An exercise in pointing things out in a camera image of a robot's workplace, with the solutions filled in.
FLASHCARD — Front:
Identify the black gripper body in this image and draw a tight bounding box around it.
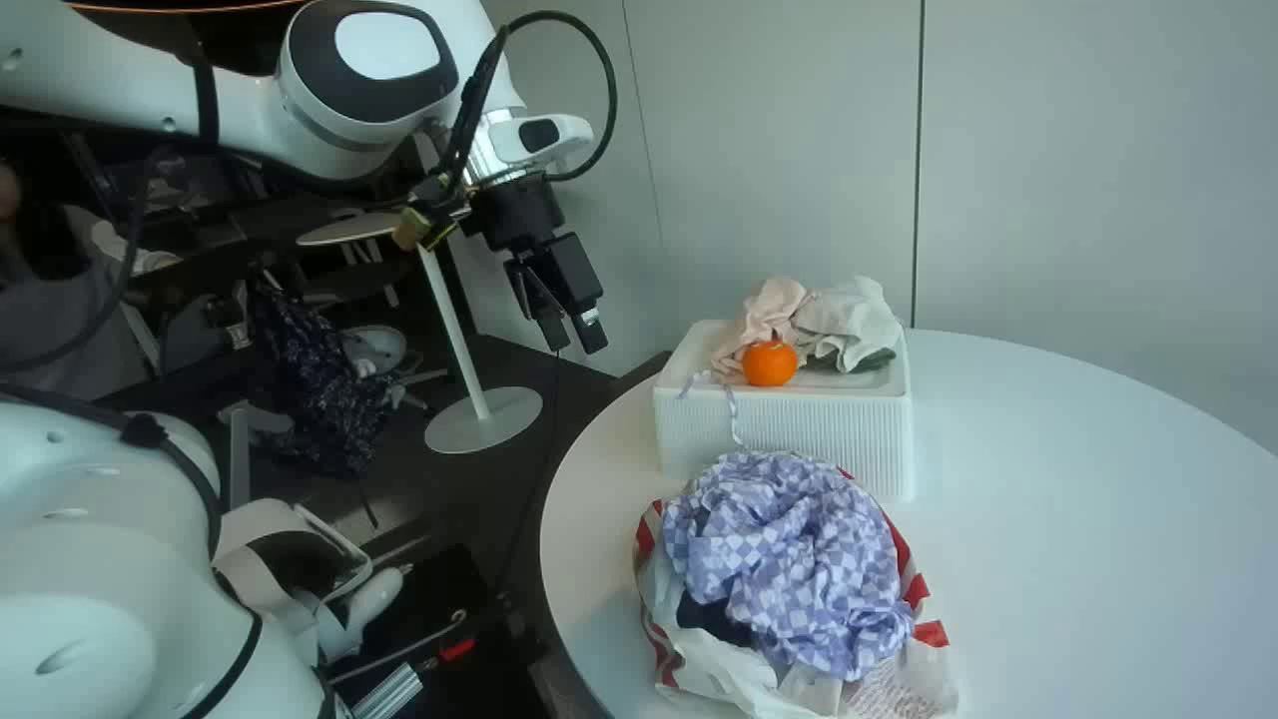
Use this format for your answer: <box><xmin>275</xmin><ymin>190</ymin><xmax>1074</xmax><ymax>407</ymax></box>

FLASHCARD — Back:
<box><xmin>476</xmin><ymin>178</ymin><xmax>604</xmax><ymax>320</ymax></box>

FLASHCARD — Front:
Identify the blue white checkered cloth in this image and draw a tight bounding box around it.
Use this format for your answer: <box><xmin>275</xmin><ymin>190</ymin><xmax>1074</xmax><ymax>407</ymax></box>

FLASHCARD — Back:
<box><xmin>657</xmin><ymin>452</ymin><xmax>914</xmax><ymax>684</ymax></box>

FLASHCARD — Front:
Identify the dark navy clothing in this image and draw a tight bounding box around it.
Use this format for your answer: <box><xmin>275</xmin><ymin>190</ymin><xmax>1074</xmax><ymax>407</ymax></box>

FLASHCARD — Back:
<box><xmin>673</xmin><ymin>596</ymin><xmax>758</xmax><ymax>648</ymax></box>

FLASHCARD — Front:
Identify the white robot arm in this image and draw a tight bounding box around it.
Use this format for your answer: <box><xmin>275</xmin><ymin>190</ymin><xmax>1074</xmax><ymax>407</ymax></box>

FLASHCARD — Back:
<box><xmin>0</xmin><ymin>0</ymin><xmax>613</xmax><ymax>352</ymax></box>

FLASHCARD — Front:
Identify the red white plastic bag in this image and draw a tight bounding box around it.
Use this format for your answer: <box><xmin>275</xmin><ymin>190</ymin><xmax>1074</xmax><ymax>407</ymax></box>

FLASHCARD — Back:
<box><xmin>636</xmin><ymin>491</ymin><xmax>957</xmax><ymax>719</ymax></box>

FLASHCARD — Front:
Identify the white round side stand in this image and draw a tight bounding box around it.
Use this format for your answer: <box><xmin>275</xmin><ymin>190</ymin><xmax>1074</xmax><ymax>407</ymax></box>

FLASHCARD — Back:
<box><xmin>300</xmin><ymin>211</ymin><xmax>543</xmax><ymax>456</ymax></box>

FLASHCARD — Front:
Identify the orange fruit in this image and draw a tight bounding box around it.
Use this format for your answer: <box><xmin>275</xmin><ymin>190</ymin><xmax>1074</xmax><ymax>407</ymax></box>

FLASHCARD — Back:
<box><xmin>740</xmin><ymin>340</ymin><xmax>798</xmax><ymax>387</ymax></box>

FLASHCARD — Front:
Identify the pink beige cloth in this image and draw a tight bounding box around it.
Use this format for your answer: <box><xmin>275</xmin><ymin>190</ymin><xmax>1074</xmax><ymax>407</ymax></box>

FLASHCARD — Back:
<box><xmin>712</xmin><ymin>275</ymin><xmax>805</xmax><ymax>371</ymax></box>

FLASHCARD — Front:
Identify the white grey cloth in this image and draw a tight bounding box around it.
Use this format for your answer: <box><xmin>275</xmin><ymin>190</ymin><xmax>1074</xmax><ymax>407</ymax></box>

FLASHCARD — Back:
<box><xmin>790</xmin><ymin>275</ymin><xmax>903</xmax><ymax>376</ymax></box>

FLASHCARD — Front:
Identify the white storage box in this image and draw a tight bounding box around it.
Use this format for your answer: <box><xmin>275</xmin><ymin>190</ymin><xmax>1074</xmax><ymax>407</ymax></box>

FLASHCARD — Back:
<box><xmin>649</xmin><ymin>320</ymin><xmax>914</xmax><ymax>505</ymax></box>

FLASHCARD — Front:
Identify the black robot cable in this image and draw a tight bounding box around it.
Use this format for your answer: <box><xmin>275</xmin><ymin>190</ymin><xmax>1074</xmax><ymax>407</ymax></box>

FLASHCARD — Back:
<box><xmin>419</xmin><ymin>7</ymin><xmax>622</xmax><ymax>226</ymax></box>

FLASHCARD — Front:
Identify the red handled tool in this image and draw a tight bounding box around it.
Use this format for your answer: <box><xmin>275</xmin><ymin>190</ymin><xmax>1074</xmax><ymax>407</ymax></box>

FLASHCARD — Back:
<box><xmin>324</xmin><ymin>636</ymin><xmax>477</xmax><ymax>693</ymax></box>

